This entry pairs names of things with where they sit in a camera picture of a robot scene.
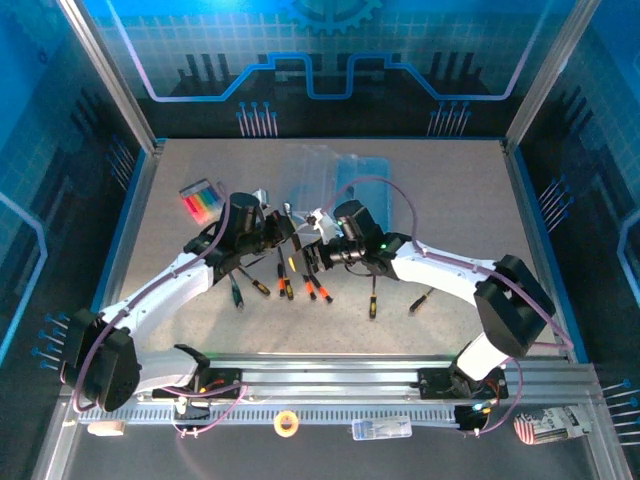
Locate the short yellow black screwdriver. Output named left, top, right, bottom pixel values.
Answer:
left=238, top=266, right=273, bottom=297

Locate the clear plastic storage box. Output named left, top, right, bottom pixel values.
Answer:
left=277, top=142, right=346, bottom=224

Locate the silver shaft black handle driver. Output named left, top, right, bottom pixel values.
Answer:
left=408, top=287, right=436, bottom=314

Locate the pack of coloured markers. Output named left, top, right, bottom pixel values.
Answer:
left=178, top=178, right=224, bottom=224

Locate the short red black screwdriver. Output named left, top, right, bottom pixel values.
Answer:
left=312, top=274, right=334, bottom=305

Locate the yellow tape roll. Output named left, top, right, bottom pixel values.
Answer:
left=273, top=412, right=299, bottom=436

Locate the clear plastic label card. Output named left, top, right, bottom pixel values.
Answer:
left=351, top=416, right=414, bottom=441

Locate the black controller box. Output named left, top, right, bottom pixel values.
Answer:
left=454, top=404, right=496, bottom=434

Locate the beige rectangular block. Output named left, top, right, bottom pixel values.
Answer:
left=87, top=420, right=126, bottom=437

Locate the striped printed packet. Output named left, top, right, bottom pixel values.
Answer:
left=513, top=405, right=594, bottom=445

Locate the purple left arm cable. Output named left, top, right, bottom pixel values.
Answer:
left=59, top=180, right=251, bottom=439

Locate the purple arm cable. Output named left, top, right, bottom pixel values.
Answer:
left=324, top=175, right=575, bottom=436
left=59, top=180, right=251, bottom=439

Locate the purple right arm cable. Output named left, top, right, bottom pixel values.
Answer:
left=324, top=175, right=575, bottom=436

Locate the green handled small tool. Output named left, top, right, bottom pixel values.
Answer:
left=228, top=272, right=247, bottom=310

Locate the aluminium frame rail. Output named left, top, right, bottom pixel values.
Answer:
left=62, top=352, right=601, bottom=409

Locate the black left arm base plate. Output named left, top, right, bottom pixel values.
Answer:
left=151, top=366, right=242, bottom=401

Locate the grey slotted cable duct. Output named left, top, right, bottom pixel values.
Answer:
left=77, top=403, right=464, bottom=426

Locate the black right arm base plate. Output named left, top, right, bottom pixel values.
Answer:
left=417, top=366, right=510, bottom=401

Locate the aluminium frame post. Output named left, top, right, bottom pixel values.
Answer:
left=58, top=0, right=167, bottom=154
left=503, top=0, right=604, bottom=151

